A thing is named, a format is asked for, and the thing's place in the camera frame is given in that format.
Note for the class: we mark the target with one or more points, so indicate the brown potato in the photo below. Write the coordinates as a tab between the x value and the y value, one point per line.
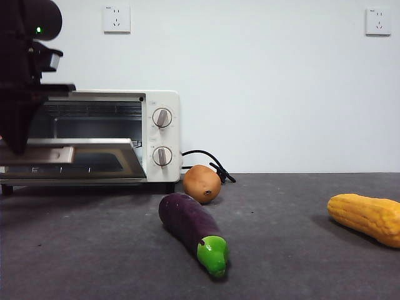
200	184

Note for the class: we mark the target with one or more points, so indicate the beige oven knob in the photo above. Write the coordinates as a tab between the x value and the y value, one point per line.
162	156
162	118

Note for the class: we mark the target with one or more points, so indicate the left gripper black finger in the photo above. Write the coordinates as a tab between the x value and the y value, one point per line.
26	122
9	125

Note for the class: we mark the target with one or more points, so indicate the white wall socket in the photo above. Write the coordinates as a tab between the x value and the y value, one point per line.
117	18
378	22

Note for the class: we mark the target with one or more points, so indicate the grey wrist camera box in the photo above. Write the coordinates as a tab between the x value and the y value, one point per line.
52	59

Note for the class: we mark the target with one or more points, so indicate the purple eggplant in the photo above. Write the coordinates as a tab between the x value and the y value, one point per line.
187	218

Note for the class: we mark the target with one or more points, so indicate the yellow corn cob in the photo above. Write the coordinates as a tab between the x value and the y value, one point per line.
365	215

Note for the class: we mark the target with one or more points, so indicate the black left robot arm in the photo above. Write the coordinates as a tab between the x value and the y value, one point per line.
47	15

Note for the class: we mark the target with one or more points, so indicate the white toaster oven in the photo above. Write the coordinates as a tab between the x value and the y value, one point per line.
164	100

